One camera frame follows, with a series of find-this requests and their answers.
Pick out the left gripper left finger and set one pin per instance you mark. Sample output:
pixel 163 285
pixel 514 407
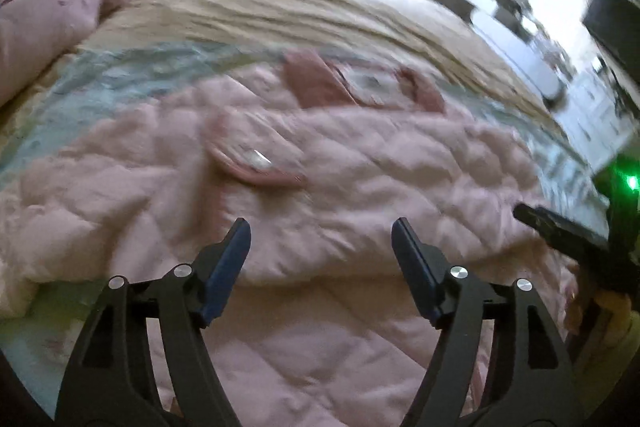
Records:
pixel 109 378

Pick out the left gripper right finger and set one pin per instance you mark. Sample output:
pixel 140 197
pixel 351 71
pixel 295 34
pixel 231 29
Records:
pixel 499 359

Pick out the pink quilted jacket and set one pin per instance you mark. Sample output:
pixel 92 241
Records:
pixel 321 329

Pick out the right hand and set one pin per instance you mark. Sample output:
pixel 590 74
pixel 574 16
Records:
pixel 590 307

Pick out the white dresser with drawers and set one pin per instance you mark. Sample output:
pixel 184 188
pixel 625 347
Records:
pixel 599 117

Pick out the white vanity table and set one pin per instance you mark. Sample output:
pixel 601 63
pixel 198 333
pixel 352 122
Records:
pixel 511 29

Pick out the tan bed sheet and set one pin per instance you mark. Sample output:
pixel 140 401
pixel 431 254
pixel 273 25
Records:
pixel 418 33

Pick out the black wall television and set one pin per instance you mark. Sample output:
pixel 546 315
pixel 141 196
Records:
pixel 615 24

